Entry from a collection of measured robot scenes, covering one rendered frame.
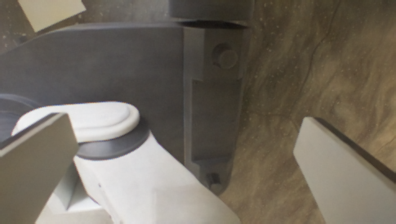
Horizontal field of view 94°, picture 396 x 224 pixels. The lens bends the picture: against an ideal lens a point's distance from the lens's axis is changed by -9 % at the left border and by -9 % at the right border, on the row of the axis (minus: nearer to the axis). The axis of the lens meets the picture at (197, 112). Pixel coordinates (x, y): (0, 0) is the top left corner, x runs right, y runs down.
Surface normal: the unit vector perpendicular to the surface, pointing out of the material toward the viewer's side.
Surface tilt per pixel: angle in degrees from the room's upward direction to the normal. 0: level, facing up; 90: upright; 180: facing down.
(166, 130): 0
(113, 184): 90
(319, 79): 0
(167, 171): 90
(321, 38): 0
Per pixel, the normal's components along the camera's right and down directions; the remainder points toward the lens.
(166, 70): 0.20, 0.47
